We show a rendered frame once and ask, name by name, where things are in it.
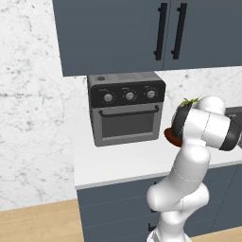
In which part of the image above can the dark grey base cabinet run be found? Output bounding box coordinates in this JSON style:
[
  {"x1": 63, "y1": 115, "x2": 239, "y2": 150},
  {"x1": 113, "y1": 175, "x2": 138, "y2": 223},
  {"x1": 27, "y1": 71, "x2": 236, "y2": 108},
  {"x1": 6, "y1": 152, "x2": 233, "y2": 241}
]
[{"x1": 76, "y1": 164, "x2": 242, "y2": 242}]

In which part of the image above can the steel sink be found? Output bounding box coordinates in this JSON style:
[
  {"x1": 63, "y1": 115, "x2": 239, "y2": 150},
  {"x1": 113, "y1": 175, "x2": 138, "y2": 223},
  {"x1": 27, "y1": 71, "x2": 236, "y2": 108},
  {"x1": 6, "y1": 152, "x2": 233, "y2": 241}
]
[{"x1": 224, "y1": 106, "x2": 242, "y2": 121}]

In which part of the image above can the dark grey wall cabinet door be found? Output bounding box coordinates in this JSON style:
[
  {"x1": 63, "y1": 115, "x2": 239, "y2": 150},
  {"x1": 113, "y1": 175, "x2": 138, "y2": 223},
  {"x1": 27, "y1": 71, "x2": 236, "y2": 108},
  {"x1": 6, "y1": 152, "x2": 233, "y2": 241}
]
[
  {"x1": 51, "y1": 0, "x2": 172, "y2": 78},
  {"x1": 162, "y1": 0, "x2": 242, "y2": 72}
]

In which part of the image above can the green plant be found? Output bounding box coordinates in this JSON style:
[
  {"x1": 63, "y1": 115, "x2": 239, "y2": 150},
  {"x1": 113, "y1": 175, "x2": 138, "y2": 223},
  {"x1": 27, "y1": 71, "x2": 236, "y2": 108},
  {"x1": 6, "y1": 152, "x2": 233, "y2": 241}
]
[{"x1": 180, "y1": 97, "x2": 200, "y2": 107}]

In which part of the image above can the grey toaster oven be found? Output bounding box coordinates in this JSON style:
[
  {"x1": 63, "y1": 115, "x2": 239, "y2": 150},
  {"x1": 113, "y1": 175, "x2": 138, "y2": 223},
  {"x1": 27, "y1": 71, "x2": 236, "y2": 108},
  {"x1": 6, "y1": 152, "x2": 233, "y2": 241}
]
[{"x1": 86, "y1": 71, "x2": 167, "y2": 147}]

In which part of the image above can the dark red plant pot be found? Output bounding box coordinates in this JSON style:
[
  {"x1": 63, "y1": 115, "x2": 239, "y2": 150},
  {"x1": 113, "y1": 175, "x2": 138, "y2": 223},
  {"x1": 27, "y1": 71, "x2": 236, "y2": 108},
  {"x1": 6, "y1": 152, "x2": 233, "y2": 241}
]
[{"x1": 164, "y1": 127, "x2": 183, "y2": 148}]

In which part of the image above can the black cabinet door handle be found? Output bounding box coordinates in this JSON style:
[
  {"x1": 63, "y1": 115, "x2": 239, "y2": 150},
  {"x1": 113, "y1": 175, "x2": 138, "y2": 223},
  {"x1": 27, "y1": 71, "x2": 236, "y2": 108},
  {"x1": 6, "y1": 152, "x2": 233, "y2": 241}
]
[
  {"x1": 170, "y1": 2, "x2": 188, "y2": 61},
  {"x1": 153, "y1": 2, "x2": 168, "y2": 61}
]

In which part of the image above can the toaster oven door handle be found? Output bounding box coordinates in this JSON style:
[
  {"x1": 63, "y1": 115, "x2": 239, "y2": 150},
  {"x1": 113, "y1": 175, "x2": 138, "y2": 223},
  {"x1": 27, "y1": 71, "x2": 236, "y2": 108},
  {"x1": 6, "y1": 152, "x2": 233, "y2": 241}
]
[{"x1": 97, "y1": 105, "x2": 160, "y2": 118}]

